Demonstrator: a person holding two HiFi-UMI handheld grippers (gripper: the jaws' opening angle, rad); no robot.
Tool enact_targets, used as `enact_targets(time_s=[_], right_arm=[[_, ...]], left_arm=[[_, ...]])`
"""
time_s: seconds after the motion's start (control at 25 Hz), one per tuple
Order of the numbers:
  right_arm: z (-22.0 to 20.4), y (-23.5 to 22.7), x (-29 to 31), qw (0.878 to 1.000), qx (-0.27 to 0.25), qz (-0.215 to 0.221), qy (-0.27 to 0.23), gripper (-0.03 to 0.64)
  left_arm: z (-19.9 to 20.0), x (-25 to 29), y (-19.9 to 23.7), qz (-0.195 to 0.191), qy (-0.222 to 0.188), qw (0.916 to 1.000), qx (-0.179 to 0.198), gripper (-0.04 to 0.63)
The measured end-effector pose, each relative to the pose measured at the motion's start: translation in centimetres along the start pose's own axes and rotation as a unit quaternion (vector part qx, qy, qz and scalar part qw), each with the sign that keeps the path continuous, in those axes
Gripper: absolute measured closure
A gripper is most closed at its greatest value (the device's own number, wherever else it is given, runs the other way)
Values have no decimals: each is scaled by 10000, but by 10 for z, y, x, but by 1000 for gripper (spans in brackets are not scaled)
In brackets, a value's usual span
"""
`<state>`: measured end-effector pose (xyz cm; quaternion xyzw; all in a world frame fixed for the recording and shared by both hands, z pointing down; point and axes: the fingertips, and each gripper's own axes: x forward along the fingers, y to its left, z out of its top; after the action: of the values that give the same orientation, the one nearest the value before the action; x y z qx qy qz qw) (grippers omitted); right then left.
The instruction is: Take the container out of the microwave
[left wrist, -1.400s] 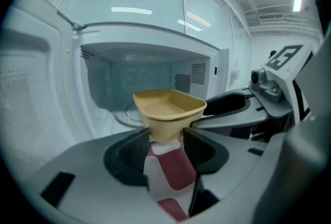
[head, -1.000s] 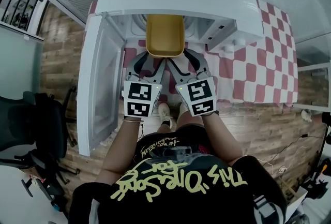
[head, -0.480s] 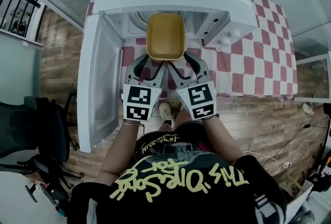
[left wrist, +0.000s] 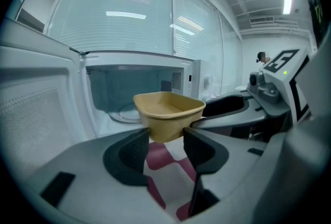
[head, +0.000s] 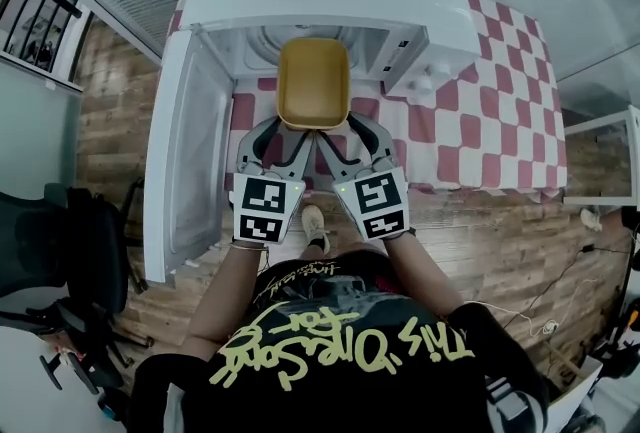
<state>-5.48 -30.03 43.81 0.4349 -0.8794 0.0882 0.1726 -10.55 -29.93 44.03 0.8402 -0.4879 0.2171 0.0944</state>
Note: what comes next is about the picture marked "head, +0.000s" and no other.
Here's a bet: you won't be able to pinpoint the white microwave door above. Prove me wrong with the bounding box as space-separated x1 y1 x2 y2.
142 27 237 285

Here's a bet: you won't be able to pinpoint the person's right forearm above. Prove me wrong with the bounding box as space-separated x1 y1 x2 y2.
381 231 464 318

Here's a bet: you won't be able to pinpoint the white shoe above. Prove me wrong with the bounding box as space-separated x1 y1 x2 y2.
579 206 605 233

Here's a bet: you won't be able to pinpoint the person's black printed shirt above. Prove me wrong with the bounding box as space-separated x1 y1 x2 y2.
128 249 552 433

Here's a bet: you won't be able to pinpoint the glass side table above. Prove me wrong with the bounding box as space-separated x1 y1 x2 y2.
563 104 640 212

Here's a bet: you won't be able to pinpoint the black metal railing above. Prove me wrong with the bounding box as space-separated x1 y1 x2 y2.
0 0 84 73

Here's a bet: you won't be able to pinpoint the black office chair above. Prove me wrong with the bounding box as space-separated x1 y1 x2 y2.
0 179 147 397

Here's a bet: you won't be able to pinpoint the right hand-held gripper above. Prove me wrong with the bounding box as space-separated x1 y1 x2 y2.
314 112 413 243

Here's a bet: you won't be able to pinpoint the white desk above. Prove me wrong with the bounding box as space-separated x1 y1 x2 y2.
0 324 137 433

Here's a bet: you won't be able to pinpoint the person's left forearm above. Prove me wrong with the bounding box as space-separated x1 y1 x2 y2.
186 240 274 358

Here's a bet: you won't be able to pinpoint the person's beige shoe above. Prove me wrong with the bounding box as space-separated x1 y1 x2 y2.
300 203 332 255

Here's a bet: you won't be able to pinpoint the cardboard box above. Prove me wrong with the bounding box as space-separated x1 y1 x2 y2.
541 349 605 433

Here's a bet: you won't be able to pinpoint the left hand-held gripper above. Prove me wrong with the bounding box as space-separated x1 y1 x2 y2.
229 115 316 246

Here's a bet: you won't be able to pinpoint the pink checkered tablecloth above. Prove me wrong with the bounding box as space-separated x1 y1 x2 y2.
166 0 570 196

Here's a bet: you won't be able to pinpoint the black cable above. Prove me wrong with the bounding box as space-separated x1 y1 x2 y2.
518 240 637 323

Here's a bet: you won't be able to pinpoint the yellow plastic container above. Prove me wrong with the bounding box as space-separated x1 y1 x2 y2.
275 36 352 133

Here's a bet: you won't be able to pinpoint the white cable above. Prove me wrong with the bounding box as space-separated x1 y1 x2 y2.
463 300 562 338

